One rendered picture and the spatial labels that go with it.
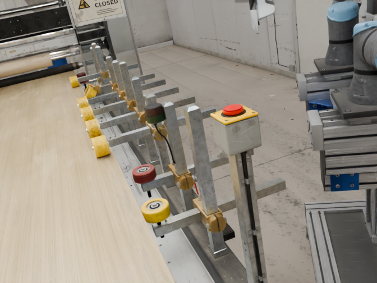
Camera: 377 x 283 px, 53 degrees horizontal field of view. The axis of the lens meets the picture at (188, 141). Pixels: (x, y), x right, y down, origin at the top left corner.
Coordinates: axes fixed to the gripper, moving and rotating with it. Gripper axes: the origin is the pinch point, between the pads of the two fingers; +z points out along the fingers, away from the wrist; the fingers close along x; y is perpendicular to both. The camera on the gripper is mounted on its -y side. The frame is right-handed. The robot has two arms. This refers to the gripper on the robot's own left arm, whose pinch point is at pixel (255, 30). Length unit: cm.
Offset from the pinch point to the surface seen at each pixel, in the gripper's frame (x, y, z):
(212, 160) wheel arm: 19, -21, 46
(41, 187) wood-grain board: 0, -79, 42
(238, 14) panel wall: 551, -43, 50
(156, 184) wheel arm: 7, -40, 47
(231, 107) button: -34.1, -4.8, 8.5
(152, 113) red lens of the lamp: 4.5, -34.0, 20.5
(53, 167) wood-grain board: 17, -84, 42
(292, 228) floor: 92, 6, 132
